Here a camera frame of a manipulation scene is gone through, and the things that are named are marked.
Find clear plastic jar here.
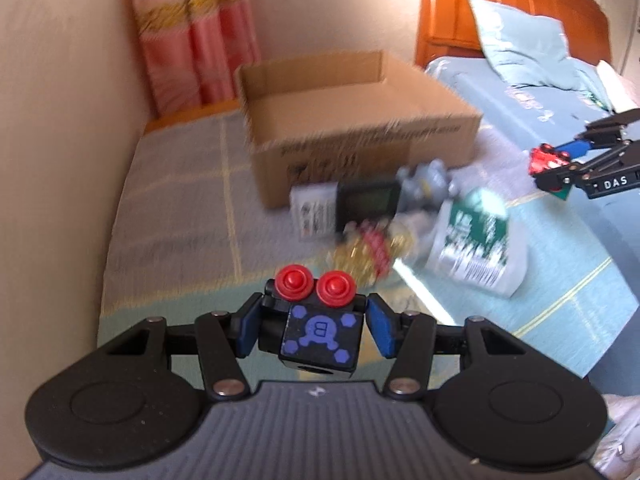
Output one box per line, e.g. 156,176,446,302
373,259,457,326

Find orange wooden headboard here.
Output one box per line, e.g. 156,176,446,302
414,0,614,68

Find black digital clock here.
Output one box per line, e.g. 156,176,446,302
335,178,400,233

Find open cardboard box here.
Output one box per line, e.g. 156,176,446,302
234,50,483,209

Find white green medical bottle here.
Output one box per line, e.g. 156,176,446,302
425,196,528,297

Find light blue pillow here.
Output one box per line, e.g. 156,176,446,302
468,0,613,112

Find pink patterned curtain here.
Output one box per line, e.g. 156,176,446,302
132,0,260,116

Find clear bottle yellow capsules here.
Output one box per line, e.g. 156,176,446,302
326,220,416,288

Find grey cartoon mouse figure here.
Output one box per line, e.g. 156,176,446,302
396,159,460,212

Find black cube toy red buttons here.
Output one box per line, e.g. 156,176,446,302
257,264,367,377

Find blue floral bed sheet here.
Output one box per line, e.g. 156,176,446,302
426,56,639,396

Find mint green round case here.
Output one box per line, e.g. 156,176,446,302
463,188,509,220

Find white labelled card box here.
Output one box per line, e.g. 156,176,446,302
290,182,337,240

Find grey green checked blanket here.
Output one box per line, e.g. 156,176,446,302
96,104,622,391

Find red toy train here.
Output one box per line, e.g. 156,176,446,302
528,143,572,182

